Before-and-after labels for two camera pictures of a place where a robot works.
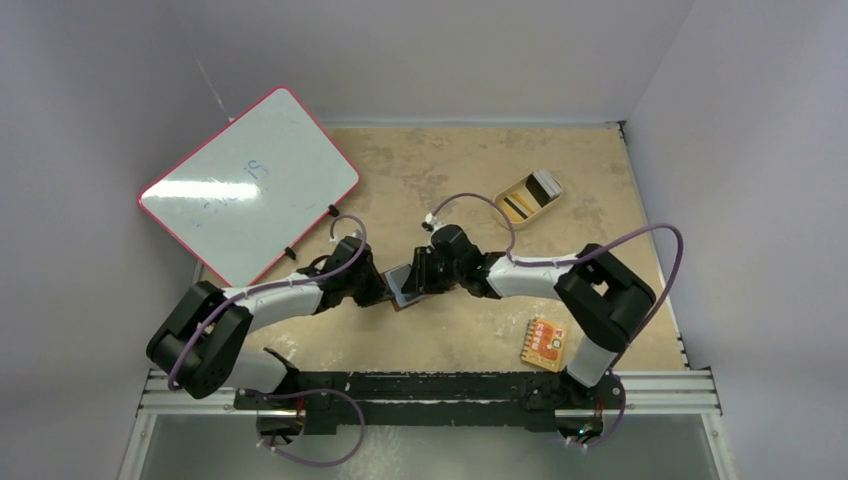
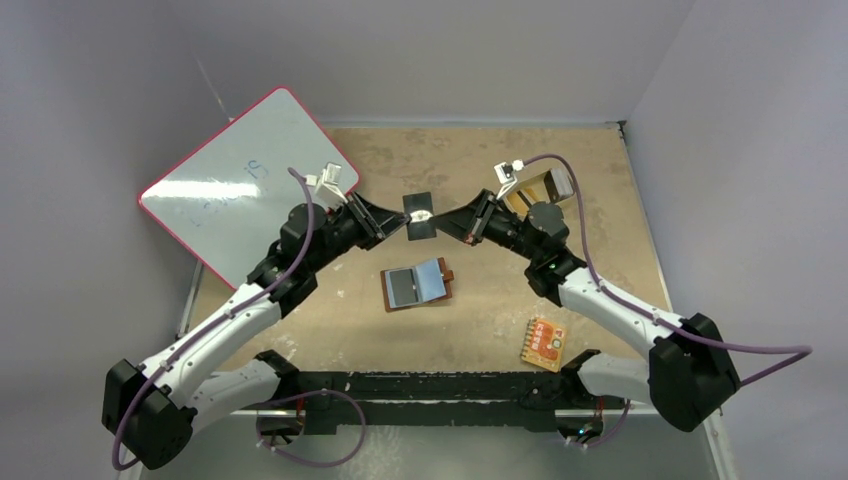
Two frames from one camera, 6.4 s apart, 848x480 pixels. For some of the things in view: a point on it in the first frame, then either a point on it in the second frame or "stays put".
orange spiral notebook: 543,344 stays put
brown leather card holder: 393,280 stays put
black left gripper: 377,292 → 375,222
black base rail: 333,399 stays put
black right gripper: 424,270 → 479,218
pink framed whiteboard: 256,187 stays put
